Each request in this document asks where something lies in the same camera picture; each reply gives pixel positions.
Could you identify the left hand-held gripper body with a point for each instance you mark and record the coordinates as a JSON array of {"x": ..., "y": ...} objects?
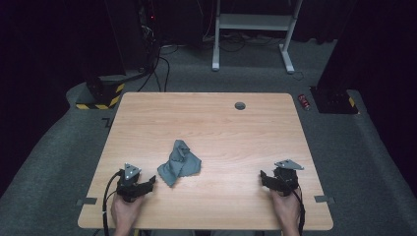
[{"x": 129, "y": 188}]

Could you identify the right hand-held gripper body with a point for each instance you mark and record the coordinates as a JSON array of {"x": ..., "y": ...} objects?
[{"x": 285, "y": 180}]

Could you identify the grey cloth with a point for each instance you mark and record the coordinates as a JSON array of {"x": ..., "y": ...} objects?
[{"x": 178, "y": 164}]

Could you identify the person's left hand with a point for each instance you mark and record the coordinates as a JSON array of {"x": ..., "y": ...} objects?
[{"x": 124, "y": 213}]

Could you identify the person's right hand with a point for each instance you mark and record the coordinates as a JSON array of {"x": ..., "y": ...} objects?
[{"x": 287, "y": 209}]

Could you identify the grey tape strip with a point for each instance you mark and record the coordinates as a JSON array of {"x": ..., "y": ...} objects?
[
  {"x": 87, "y": 201},
  {"x": 324, "y": 199}
]

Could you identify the red can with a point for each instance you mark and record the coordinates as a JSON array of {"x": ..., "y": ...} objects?
[{"x": 304, "y": 102}]

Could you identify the black yellow striped stand base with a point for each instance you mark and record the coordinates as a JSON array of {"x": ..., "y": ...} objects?
[{"x": 105, "y": 90}]

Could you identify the white metal stand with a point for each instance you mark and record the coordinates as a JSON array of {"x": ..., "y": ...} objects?
[{"x": 252, "y": 22}]

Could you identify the black curtain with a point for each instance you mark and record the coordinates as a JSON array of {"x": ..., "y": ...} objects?
[{"x": 377, "y": 49}]

